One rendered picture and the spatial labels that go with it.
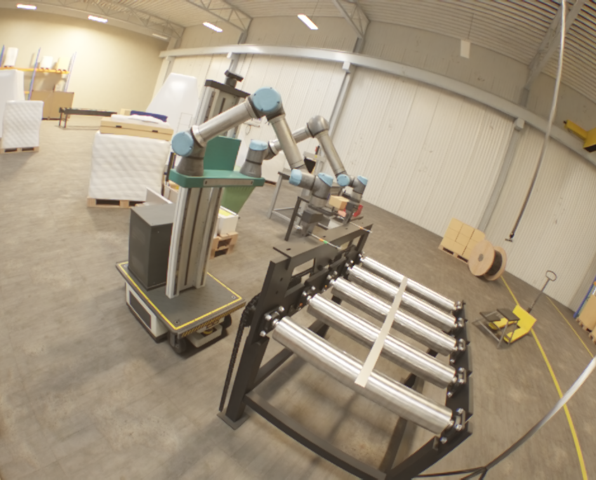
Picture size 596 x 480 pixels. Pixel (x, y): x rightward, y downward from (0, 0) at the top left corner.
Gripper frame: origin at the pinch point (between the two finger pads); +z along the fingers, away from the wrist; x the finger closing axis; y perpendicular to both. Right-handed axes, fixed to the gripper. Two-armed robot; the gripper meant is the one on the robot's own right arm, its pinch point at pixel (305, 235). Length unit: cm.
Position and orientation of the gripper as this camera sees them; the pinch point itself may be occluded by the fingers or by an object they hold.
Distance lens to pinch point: 131.9
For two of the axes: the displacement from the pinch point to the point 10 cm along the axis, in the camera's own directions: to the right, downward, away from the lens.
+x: -5.0, 1.6, -8.5
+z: -3.0, 8.9, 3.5
